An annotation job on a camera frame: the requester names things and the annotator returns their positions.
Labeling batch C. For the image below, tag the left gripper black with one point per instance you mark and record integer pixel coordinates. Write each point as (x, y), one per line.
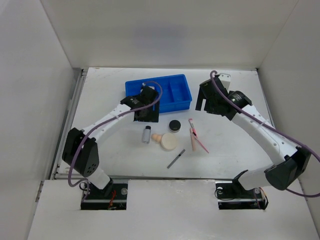
(152, 117)

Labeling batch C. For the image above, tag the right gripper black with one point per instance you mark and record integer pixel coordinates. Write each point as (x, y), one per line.
(200, 100)

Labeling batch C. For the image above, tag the small bottle black cap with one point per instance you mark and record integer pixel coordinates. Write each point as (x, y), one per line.
(146, 136)

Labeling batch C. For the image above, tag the beige makeup sponge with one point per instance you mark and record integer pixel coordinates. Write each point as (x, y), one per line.
(157, 137)

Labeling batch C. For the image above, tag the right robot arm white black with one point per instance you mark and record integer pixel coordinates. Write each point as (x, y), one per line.
(288, 159)

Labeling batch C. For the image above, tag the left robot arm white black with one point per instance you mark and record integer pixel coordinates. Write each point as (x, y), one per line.
(81, 149)

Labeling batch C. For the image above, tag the blue plastic divided tray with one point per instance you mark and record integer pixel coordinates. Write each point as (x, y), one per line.
(176, 92)

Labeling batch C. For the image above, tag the round beige powder puff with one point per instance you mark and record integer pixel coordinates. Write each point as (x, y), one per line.
(168, 141)

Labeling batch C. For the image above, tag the grey eyeliner pencil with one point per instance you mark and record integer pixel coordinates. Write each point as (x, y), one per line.
(176, 158)

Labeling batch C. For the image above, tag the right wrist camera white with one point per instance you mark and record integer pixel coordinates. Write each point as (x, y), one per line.
(225, 79)

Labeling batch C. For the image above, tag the aluminium rail left side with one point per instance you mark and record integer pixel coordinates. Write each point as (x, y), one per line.
(79, 77)

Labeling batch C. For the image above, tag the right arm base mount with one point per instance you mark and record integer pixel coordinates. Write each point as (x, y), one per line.
(232, 196)

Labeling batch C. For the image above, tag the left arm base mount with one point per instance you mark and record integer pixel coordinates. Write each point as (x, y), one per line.
(94, 199)

